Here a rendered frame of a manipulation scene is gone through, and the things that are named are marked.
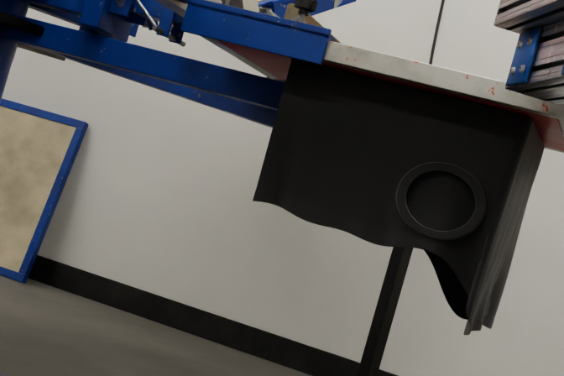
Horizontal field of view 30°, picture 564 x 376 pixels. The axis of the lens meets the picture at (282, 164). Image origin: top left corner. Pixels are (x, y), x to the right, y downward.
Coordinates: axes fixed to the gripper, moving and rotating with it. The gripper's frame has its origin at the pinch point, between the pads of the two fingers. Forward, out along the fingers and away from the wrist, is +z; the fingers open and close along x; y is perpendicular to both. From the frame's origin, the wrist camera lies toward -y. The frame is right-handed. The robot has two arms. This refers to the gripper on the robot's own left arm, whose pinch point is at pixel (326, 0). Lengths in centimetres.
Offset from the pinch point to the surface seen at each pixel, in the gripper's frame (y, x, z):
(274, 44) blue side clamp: 30.3, 2.2, 15.9
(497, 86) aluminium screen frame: 30, 45, 13
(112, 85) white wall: -202, -148, 23
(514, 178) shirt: 20, 52, 28
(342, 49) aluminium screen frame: 29.4, 15.1, 13.6
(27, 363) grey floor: -56, -75, 113
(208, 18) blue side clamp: 30.1, -12.7, 13.9
